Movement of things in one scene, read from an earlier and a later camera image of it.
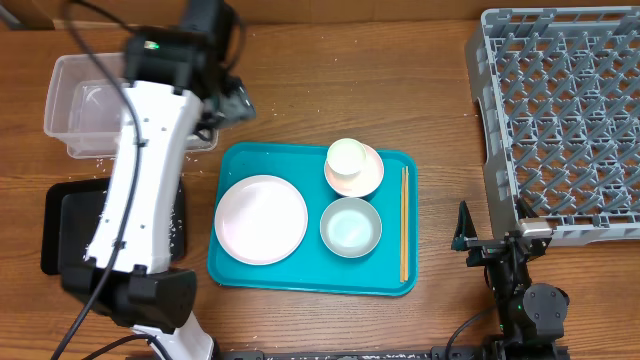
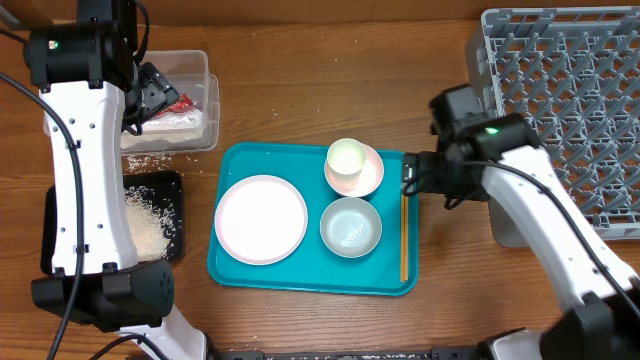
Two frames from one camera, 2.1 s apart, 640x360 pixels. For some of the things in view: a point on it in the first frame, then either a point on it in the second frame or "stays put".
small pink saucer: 359,183 stays put
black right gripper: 484,249 -> 424,163
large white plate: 261,219 stays put
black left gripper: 238,103 -> 159,92
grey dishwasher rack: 558,92 stays put
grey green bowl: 351,227 stays put
